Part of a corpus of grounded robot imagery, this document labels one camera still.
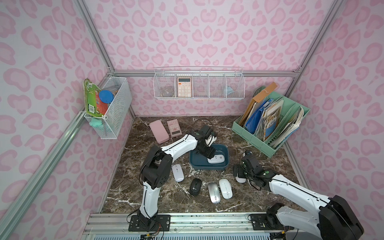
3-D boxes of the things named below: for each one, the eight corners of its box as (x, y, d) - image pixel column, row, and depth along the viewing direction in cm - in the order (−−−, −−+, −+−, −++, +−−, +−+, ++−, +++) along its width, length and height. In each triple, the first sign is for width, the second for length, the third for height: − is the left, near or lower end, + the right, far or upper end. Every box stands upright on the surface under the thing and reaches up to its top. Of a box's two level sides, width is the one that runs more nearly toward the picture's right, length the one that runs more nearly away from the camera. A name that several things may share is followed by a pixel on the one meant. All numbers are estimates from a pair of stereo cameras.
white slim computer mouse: (176, 183, 88) (175, 182, 86) (171, 166, 95) (171, 165, 93) (185, 180, 89) (185, 179, 87) (180, 163, 96) (180, 162, 94)
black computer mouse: (187, 193, 84) (187, 192, 82) (193, 178, 90) (193, 176, 88) (197, 197, 83) (197, 195, 81) (202, 181, 89) (202, 179, 87)
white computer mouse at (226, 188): (223, 199, 82) (224, 198, 80) (218, 181, 89) (218, 179, 86) (233, 197, 83) (234, 196, 81) (227, 179, 89) (228, 177, 87)
